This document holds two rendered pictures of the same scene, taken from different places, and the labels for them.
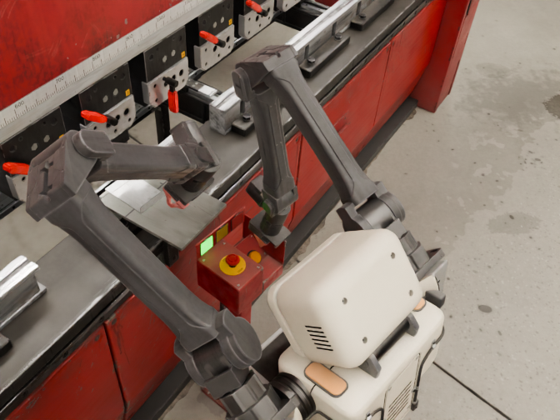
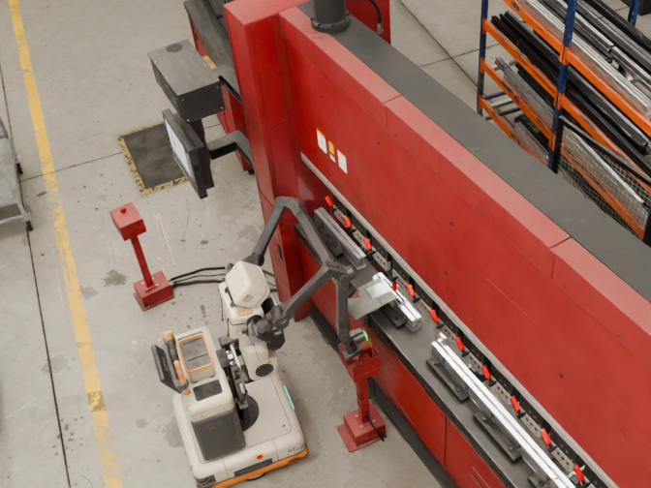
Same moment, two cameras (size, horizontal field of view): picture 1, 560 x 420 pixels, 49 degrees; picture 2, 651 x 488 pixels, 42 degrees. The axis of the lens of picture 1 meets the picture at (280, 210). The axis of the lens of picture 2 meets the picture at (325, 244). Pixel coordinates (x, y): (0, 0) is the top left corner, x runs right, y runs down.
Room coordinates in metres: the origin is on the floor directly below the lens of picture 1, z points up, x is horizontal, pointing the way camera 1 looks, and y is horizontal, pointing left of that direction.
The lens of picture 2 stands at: (2.67, -2.27, 4.46)
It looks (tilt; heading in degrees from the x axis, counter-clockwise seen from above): 45 degrees down; 126
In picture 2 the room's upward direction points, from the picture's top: 7 degrees counter-clockwise
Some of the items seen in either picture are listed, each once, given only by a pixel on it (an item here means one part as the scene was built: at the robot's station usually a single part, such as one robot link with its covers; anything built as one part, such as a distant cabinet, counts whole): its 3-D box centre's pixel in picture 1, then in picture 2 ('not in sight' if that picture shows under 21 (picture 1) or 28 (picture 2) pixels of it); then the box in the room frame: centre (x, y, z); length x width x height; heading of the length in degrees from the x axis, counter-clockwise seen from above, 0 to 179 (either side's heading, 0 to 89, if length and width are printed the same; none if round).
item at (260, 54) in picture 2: not in sight; (325, 160); (0.36, 1.05, 1.15); 0.85 x 0.25 x 2.30; 61
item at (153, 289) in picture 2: not in sight; (139, 256); (-0.78, 0.36, 0.41); 0.25 x 0.20 x 0.83; 61
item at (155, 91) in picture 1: (155, 62); (407, 273); (1.28, 0.34, 1.26); 0.15 x 0.09 x 0.17; 151
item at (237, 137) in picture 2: not in sight; (236, 157); (-0.14, 0.81, 1.18); 0.40 x 0.24 x 0.07; 151
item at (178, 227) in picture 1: (162, 203); (367, 298); (1.06, 0.29, 1.00); 0.26 x 0.18 x 0.01; 61
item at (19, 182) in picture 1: (27, 148); (365, 228); (0.93, 0.53, 1.26); 0.15 x 0.09 x 0.17; 151
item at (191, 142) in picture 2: not in sight; (190, 151); (-0.21, 0.50, 1.42); 0.45 x 0.12 x 0.36; 148
